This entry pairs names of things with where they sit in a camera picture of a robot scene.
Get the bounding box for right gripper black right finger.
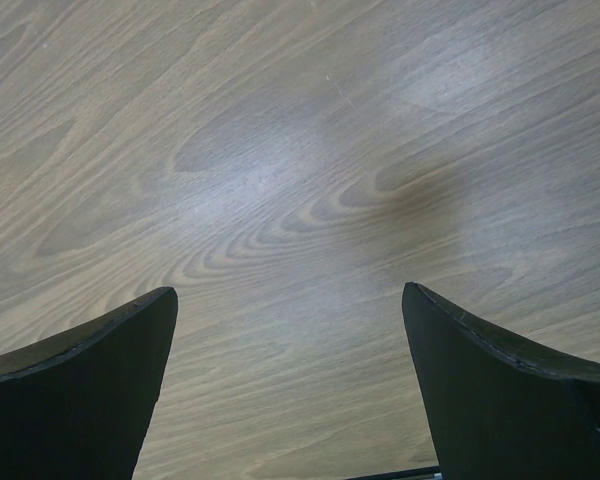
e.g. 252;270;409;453
402;282;600;479

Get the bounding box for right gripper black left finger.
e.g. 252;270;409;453
0;287;178;479

